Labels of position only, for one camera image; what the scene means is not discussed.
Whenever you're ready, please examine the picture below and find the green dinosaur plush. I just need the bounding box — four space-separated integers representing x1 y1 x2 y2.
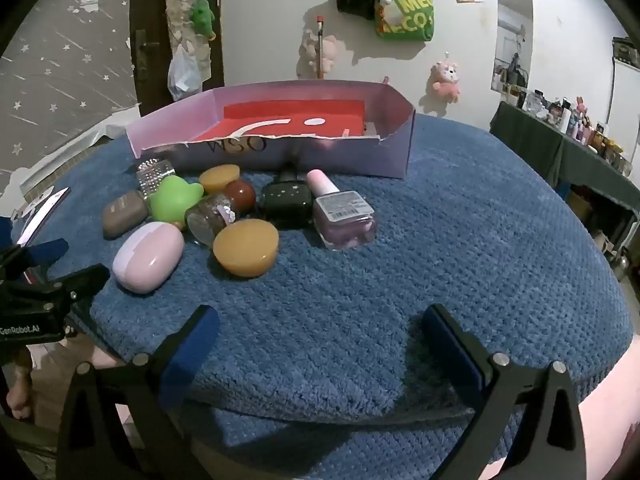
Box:
190 0 218 41

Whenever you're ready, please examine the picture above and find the pink nail polish bottle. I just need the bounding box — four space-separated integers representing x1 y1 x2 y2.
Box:
306 169 378 251

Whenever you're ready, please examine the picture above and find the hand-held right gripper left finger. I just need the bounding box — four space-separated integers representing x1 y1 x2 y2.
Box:
56 304 221 480

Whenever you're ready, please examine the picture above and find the purple cardboard box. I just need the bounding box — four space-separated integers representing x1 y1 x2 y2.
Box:
125 80 417 180

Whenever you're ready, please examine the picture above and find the pink rabbit plush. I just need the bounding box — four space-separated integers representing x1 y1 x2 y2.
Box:
300 30 342 77

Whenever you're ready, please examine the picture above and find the group of cosmetic bottles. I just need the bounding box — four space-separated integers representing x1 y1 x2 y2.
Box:
500 80 633 176

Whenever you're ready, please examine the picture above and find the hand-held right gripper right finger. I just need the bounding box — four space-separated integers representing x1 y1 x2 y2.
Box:
422 304 588 480

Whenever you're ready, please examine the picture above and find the large orange round puck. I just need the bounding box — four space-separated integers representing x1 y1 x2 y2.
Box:
212 218 280 278

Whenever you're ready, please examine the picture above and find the white smartphone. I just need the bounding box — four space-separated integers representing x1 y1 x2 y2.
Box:
15 186 71 248

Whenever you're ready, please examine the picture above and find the door handle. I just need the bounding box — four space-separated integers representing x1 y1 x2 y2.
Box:
134 30 162 78

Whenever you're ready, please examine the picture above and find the blue textured blanket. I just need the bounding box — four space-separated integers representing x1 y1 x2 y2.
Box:
10 112 633 480

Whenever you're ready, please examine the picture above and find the clear studded brush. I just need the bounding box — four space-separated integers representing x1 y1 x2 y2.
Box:
135 158 177 201

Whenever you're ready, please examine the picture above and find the table with dark cloth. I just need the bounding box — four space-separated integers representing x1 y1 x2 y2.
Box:
489 101 640 221

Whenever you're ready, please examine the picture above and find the clear plastic bag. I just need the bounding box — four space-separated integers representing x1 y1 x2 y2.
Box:
167 42 205 103

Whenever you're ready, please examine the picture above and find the black nail polish bottle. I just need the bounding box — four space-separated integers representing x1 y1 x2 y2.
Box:
260 162 312 231

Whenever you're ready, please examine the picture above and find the white refrigerator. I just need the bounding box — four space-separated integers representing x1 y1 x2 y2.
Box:
612 37 640 126

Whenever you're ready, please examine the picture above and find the mop stick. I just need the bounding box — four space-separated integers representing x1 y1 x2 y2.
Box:
315 16 327 81

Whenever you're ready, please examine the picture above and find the metal kettle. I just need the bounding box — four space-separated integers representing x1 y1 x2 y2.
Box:
612 247 632 281

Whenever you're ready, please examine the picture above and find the glitter nail polish bottle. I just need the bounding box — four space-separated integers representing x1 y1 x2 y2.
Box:
184 192 241 247

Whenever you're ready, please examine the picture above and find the green frog toy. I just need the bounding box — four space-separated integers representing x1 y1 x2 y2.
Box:
148 175 205 224

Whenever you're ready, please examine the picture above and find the small orange round puck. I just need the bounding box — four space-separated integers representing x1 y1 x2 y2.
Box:
199 164 241 195

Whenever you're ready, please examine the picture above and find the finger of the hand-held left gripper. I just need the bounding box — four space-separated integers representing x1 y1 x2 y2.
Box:
0 239 70 281
0 264 111 321

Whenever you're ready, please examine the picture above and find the brown glossy ball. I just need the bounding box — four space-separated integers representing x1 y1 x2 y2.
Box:
223 179 257 213

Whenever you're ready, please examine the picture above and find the green tote bag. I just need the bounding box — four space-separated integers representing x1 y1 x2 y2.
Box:
375 0 435 42

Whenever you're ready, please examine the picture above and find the person's left hand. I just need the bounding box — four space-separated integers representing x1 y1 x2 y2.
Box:
4 347 35 420

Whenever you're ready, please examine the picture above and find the wall mirror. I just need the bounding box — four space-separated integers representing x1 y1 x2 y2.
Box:
491 0 535 96

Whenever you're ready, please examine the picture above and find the dark wooden door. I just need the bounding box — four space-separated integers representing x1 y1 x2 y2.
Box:
131 0 226 118

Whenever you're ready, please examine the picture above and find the small cardboard box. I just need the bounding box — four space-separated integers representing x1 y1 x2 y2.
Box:
567 185 596 221

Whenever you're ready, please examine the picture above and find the patterned hanging door organizer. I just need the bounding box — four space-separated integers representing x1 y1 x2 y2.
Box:
159 0 216 86

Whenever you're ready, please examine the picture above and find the pink bear plush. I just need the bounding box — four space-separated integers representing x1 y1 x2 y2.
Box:
429 52 462 105

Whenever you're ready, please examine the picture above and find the brown compact case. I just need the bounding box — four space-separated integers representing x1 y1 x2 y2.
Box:
102 190 150 240

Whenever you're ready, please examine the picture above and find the red paper sheet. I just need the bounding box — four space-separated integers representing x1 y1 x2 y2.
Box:
192 100 366 140

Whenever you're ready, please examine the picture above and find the lilac earbuds case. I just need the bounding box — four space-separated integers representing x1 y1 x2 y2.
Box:
112 221 186 295

